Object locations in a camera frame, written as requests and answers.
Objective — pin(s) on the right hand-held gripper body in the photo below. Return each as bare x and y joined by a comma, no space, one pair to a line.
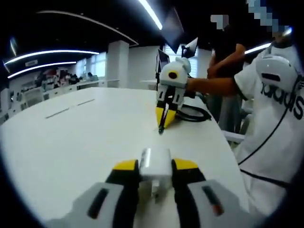
179,79

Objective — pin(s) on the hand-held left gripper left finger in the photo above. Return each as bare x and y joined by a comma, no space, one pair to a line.
104,209

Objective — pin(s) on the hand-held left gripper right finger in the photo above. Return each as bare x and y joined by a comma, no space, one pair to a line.
204,209

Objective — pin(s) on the white charger adapter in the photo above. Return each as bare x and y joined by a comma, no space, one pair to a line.
156,164

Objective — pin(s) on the open laptop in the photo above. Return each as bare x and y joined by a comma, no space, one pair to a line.
164,59

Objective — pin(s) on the large dark hanging screen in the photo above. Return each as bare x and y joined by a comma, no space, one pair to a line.
173,28

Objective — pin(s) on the white office chair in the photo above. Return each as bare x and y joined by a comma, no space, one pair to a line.
235,136
33,97

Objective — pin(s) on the long curved ceiling light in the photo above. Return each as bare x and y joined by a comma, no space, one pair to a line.
150,13

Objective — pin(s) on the person in white shirt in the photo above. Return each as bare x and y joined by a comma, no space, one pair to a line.
273,156

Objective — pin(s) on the white chest-worn device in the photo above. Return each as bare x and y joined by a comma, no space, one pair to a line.
273,66

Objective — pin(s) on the ceiling light strip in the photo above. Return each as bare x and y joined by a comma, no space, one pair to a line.
40,67
52,53

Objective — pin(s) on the ceiling air vent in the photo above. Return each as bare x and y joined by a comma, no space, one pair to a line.
31,63

